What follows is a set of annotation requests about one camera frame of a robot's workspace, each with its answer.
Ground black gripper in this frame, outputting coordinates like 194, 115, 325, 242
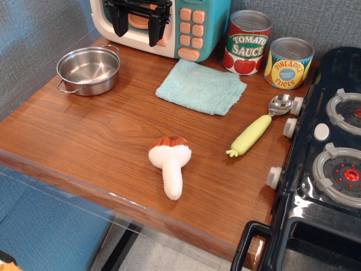
105, 1, 173, 47

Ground toy microwave teal cream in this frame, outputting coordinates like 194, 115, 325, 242
90, 1, 231, 62

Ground light blue folded cloth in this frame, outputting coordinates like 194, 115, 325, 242
156, 59, 247, 116

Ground tomato sauce can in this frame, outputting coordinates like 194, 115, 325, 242
223, 10, 272, 75

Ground plush mushroom toy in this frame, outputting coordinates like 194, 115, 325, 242
148, 136, 192, 200

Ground pineapple slices can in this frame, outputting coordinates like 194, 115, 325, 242
264, 37, 315, 90

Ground black toy stove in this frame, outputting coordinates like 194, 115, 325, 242
231, 47, 360, 270

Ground orange plush toy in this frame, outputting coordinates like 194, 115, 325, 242
0, 263, 22, 271

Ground steel pot with handles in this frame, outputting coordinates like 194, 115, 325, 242
56, 45, 121, 97

